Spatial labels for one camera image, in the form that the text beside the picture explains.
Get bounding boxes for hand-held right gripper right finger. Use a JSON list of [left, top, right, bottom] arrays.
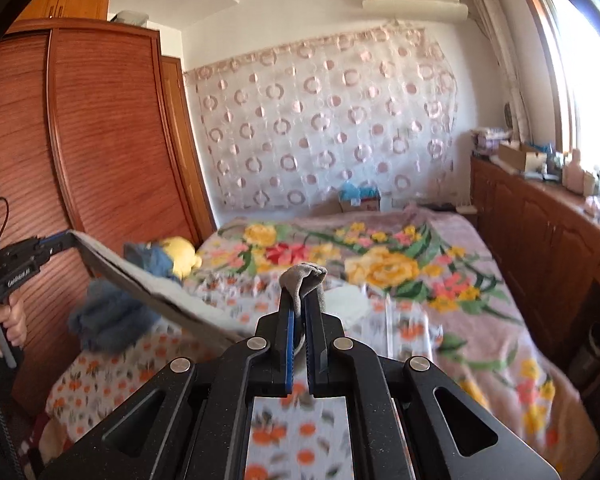
[[304, 289, 564, 480]]

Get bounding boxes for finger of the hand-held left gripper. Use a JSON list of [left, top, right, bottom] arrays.
[[44, 237, 79, 257], [39, 231, 77, 247]]

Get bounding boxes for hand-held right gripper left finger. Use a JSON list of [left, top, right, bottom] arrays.
[[37, 285, 296, 480]]

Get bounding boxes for grey-green pants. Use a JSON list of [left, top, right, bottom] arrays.
[[71, 229, 352, 347]]

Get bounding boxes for person's left hand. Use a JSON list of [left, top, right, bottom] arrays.
[[0, 300, 29, 349]]

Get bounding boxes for orange fruit print bedsheet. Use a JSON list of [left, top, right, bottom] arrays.
[[45, 260, 407, 480]]

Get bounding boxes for blue denim jeans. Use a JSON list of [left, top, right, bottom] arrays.
[[69, 241, 175, 354]]

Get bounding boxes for red-brown wooden wardrobe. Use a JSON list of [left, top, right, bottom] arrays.
[[0, 19, 217, 413]]

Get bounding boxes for yellow plush toy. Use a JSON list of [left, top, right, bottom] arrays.
[[152, 236, 205, 281]]

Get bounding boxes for pink floral blanket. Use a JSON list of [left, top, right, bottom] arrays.
[[190, 204, 600, 463]]

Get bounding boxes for cardboard box with blue packets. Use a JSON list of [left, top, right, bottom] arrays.
[[338, 182, 382, 214]]

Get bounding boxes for grey box on wardrobe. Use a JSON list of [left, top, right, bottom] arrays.
[[111, 9, 149, 27]]

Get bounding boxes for sheer curtain with pink circles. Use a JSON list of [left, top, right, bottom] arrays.
[[182, 19, 462, 212]]

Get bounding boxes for brown wooden sideboard cabinet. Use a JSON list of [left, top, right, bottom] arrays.
[[469, 154, 600, 377]]

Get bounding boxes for stack of papers and packets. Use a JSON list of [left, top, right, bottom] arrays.
[[472, 127, 514, 157]]

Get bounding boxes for dark waste bin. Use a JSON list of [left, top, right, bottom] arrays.
[[567, 320, 600, 397]]

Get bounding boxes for pink bottle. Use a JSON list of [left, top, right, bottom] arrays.
[[562, 148, 586, 192]]

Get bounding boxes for white air deflector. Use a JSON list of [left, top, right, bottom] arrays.
[[362, 0, 469, 22]]

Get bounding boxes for white wrapped wall pipe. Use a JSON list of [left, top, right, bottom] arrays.
[[462, 0, 531, 142]]

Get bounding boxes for window with wooden frame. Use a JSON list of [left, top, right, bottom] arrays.
[[509, 0, 600, 188]]

